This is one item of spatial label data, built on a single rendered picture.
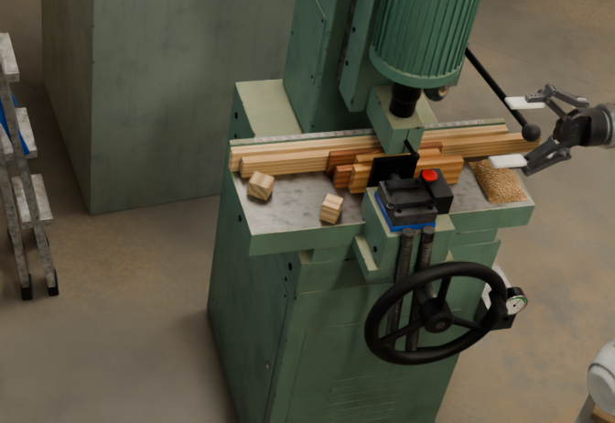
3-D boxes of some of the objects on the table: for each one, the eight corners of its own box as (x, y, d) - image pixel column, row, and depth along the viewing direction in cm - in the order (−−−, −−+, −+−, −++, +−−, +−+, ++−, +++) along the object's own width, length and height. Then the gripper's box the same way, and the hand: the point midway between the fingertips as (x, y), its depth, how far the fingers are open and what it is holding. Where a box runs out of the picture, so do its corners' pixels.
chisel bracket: (384, 161, 229) (393, 129, 223) (362, 115, 238) (370, 83, 233) (418, 158, 231) (427, 126, 225) (396, 113, 241) (404, 81, 235)
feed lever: (423, 26, 242) (516, 158, 207) (428, 0, 238) (524, 131, 204) (445, 24, 243) (542, 156, 209) (451, -1, 240) (550, 129, 205)
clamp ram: (376, 217, 224) (385, 183, 218) (365, 190, 229) (373, 157, 223) (419, 212, 226) (429, 179, 220) (406, 186, 231) (415, 153, 225)
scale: (254, 142, 227) (254, 142, 227) (253, 137, 228) (253, 137, 228) (484, 124, 242) (484, 123, 241) (481, 119, 242) (481, 119, 242)
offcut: (253, 182, 226) (254, 170, 224) (272, 189, 226) (275, 177, 224) (246, 194, 224) (248, 181, 222) (266, 200, 223) (268, 189, 221)
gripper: (573, 165, 233) (477, 173, 227) (609, 61, 217) (506, 67, 211) (590, 189, 227) (491, 197, 221) (628, 83, 212) (523, 90, 206)
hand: (504, 133), depth 216 cm, fingers open, 13 cm apart
